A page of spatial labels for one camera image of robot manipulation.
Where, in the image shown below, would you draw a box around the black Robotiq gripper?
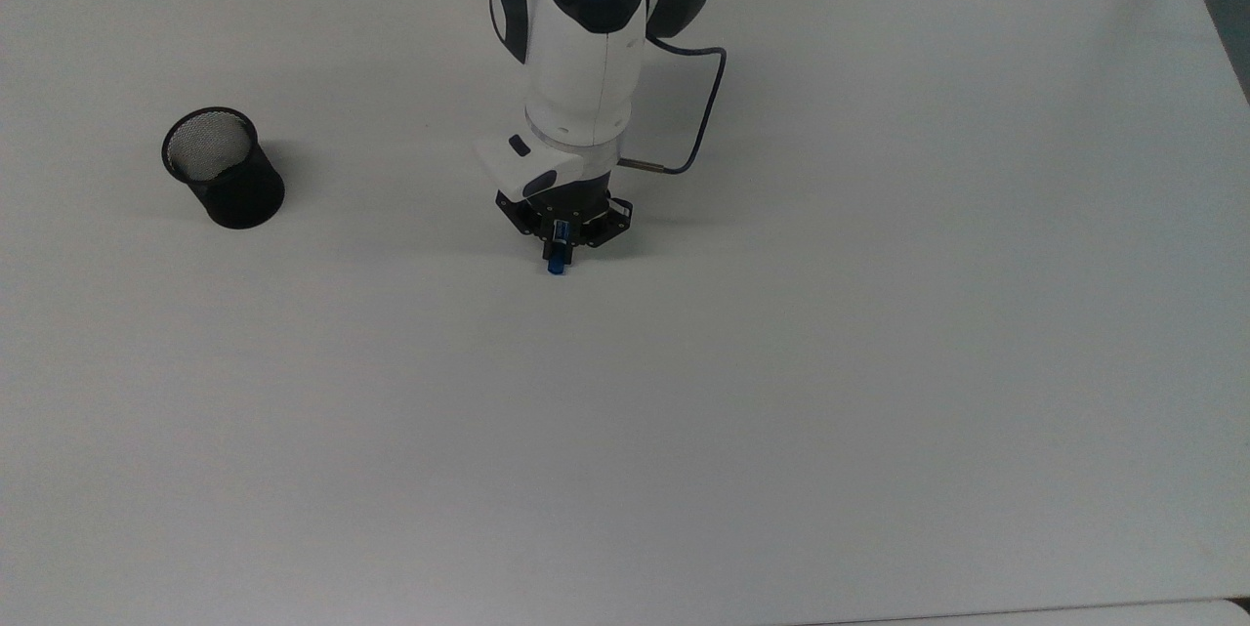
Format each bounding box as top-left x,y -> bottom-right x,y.
495,175 -> 634,249

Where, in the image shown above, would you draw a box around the black mesh pen holder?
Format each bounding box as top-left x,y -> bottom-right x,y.
161,106 -> 286,230

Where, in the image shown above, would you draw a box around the white neighbouring table edge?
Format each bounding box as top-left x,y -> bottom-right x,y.
811,601 -> 1250,626

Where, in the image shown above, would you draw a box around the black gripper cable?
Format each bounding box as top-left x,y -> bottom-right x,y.
621,35 -> 729,176

